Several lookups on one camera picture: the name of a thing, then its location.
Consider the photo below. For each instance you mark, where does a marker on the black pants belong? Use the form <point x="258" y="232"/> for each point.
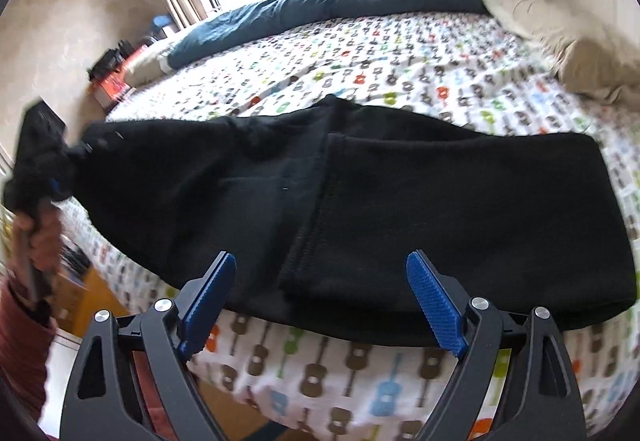
<point x="322" y="207"/>

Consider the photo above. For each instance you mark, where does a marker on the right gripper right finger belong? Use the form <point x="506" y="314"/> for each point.
<point x="540" y="399"/>

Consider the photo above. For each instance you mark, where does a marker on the dark teal duvet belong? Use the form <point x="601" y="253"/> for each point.
<point x="270" y="17"/>

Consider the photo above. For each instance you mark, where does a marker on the person's left hand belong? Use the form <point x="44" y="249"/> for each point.
<point x="36" y="244"/>

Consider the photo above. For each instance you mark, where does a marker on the beige pillow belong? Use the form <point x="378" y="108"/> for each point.
<point x="587" y="56"/>

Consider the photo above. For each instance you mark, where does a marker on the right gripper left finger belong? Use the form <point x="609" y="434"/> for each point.
<point x="104" y="399"/>

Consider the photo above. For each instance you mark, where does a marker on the black bag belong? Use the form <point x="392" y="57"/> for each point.
<point x="111" y="60"/>

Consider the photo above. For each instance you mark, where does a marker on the cream pillow at duvet end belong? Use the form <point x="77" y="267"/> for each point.
<point x="149" y="65"/>

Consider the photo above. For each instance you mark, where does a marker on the blue item by window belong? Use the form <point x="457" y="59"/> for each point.
<point x="163" y="26"/>

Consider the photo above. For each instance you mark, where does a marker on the person's leg red clothing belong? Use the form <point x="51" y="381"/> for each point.
<point x="26" y="337"/>

